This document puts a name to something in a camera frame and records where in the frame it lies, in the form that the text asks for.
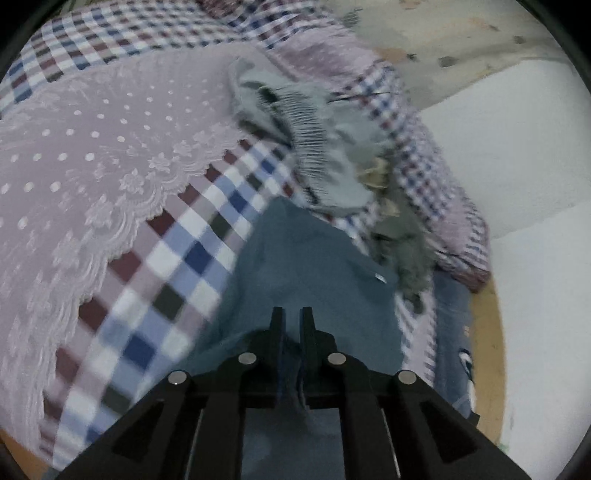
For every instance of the dark green t-shirt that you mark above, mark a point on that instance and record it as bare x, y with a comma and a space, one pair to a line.
406, 249

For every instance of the checkered bed sheet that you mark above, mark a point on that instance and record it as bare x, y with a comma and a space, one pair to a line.
92, 161

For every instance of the blue plush blanket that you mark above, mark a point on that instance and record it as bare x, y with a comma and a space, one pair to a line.
450, 332

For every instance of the wooden bed frame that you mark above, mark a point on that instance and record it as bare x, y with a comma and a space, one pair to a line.
487, 360

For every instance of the light grey-blue elastic shorts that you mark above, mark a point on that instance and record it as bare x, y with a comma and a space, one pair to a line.
295, 124

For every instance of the pineapple print curtain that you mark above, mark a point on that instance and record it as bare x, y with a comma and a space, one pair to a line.
438, 32

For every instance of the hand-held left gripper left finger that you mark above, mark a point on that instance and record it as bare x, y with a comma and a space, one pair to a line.
279, 350

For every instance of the blue long-sleeved shirt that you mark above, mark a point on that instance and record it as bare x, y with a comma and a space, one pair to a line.
304, 258

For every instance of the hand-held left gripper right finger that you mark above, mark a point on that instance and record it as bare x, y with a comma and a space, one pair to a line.
307, 350

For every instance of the checkered quilt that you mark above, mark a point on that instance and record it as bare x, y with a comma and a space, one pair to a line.
415, 138

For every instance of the beige cloth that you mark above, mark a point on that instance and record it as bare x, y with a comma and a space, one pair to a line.
376, 175

